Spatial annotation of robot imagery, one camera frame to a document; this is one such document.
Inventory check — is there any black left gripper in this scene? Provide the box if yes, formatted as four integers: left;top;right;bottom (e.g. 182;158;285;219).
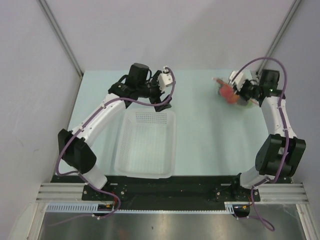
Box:
136;70;171;111

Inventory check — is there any red orange toy mango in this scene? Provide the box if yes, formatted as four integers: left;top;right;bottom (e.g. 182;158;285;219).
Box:
226;94;240;105

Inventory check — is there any clear zip top bag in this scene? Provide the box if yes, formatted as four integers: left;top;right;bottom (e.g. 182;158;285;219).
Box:
212;77;259;108

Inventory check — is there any red toy apple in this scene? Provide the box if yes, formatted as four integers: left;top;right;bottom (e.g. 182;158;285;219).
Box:
219;84;235;99

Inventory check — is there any green custard apple toy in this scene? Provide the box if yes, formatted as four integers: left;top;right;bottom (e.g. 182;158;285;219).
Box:
243;100;256;108

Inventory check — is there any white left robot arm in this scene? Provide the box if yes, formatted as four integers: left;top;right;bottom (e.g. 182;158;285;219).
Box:
57;63;176;200

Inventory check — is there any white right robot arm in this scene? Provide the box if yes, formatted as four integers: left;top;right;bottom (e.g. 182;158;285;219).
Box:
230;70;306;201

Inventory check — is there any white perforated plastic basket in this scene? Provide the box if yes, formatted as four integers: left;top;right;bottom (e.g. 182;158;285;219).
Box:
114;108;177;179

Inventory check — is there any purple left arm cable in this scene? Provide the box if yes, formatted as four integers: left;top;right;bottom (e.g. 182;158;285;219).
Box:
55;66;177;176

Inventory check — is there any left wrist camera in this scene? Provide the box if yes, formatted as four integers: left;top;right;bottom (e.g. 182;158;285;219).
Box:
157;66;173;92

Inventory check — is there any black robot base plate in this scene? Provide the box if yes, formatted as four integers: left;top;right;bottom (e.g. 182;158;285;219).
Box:
81;174;261;211

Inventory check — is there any white slotted cable duct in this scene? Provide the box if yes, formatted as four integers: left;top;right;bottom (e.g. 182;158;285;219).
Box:
46;203;99;213

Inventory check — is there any aluminium frame rail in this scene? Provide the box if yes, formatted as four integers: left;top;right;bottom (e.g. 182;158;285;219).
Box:
36;0;84;79

